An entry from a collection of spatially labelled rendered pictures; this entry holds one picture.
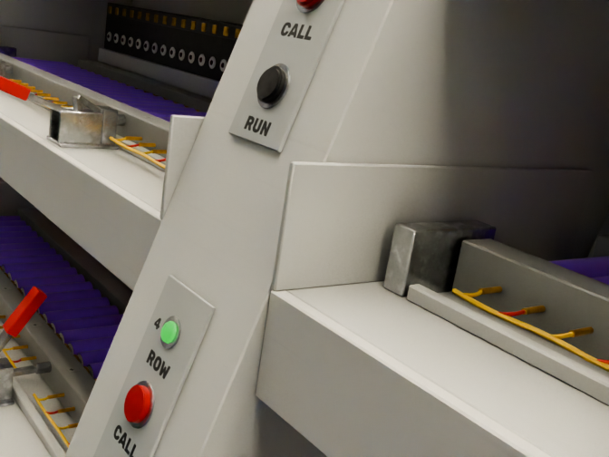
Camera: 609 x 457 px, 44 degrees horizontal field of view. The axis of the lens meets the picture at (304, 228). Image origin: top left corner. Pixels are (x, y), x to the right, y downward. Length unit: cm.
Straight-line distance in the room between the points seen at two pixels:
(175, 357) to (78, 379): 23
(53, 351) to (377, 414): 38
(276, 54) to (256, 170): 5
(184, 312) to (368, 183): 10
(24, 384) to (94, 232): 19
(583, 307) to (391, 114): 10
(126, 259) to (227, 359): 12
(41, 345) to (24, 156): 14
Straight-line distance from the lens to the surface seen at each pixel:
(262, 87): 33
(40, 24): 97
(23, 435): 54
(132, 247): 40
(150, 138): 51
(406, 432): 24
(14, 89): 51
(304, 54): 32
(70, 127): 52
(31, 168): 55
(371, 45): 30
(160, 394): 33
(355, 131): 30
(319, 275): 30
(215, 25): 72
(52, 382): 59
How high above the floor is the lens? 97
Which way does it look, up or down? 3 degrees down
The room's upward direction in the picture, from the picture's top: 23 degrees clockwise
